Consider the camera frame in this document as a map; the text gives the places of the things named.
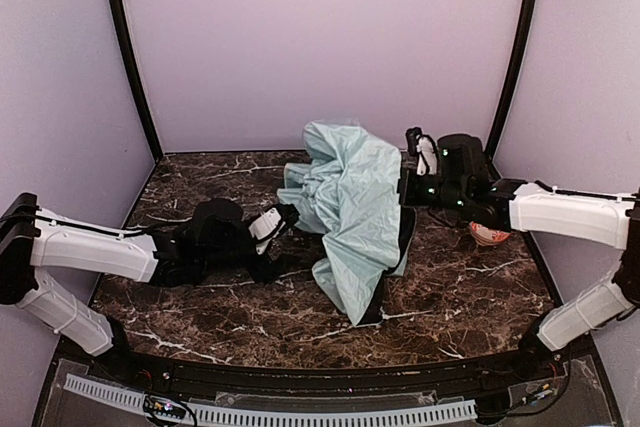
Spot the black and mint umbrella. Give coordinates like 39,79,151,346
277,121,406,326

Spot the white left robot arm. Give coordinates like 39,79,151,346
1,193,299,357

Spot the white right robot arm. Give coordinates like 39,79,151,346
399,127,639,355

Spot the orange patterned ceramic bowl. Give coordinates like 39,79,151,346
469,222,510,247

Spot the grey slotted cable duct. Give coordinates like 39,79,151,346
63,374,477,426

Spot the black front table rail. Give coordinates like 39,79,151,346
54,336,596,401

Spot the black right corner post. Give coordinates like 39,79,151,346
485,0,536,160

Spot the black corner post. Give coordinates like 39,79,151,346
108,0,164,163
485,0,536,160

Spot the black left corner post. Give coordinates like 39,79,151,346
108,0,164,163

